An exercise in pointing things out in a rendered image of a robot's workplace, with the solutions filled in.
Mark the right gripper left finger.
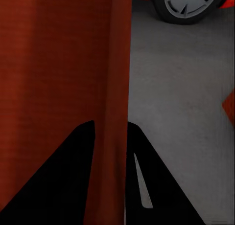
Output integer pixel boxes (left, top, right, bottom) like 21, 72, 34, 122
0, 120, 95, 225

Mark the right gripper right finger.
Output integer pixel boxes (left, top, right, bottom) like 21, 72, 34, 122
125, 122, 205, 225

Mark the storage box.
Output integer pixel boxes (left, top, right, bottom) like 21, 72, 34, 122
0, 0, 132, 225
222, 89, 235, 128

